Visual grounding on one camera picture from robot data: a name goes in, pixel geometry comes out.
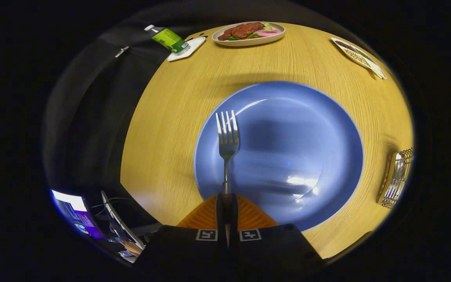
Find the plate of meat and vegetables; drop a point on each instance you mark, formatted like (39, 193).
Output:
(249, 33)

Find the green label plastic bottle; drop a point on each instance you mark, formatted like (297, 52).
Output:
(168, 39)

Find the white divided dish with beans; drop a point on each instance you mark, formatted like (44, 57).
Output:
(358, 56)

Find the white square coaster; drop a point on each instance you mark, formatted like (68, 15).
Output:
(195, 44)

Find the silver clip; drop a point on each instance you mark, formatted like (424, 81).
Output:
(121, 51)

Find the lit computer monitor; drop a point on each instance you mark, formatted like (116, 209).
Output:
(78, 213)

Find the blue round plate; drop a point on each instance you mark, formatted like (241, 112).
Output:
(288, 137)

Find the white laptop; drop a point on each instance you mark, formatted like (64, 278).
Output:
(121, 223)

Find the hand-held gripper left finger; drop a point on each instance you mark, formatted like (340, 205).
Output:
(188, 246)

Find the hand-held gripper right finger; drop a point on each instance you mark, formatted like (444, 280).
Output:
(268, 246)

